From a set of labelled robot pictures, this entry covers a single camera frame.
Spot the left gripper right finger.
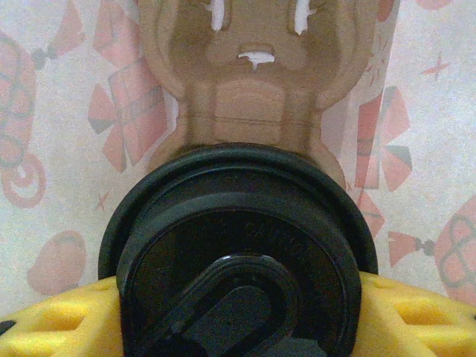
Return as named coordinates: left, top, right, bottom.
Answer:
left=351, top=272, right=476, bottom=357

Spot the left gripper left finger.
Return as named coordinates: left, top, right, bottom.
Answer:
left=0, top=277, right=126, bottom=357

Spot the black plastic cup lid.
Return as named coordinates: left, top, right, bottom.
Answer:
left=97, top=143, right=380, bottom=357

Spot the red printed paper bag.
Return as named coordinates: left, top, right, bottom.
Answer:
left=0, top=0, right=476, bottom=357

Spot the brown pulp cup carrier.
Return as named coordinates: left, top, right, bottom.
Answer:
left=141, top=0, right=377, bottom=190

